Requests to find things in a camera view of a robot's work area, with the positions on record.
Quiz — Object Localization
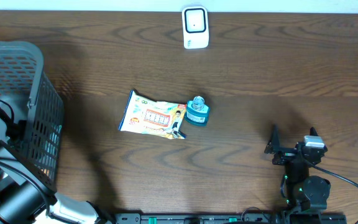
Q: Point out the teal mouthwash bottle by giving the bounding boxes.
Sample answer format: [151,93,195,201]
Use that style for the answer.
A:
[185,96,210,126]

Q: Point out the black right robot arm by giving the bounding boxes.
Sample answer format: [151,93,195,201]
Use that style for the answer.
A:
[264,126,347,224]

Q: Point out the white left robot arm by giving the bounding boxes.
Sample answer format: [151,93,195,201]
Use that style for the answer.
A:
[0,96,116,223]

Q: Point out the white barcode scanner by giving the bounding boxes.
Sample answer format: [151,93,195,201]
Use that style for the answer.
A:
[181,6,209,49]

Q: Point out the grey plastic mesh basket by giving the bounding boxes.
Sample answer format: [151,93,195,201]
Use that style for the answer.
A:
[0,41,64,200]

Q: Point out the black mounting rail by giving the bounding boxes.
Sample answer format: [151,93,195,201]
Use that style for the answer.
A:
[113,212,347,224]

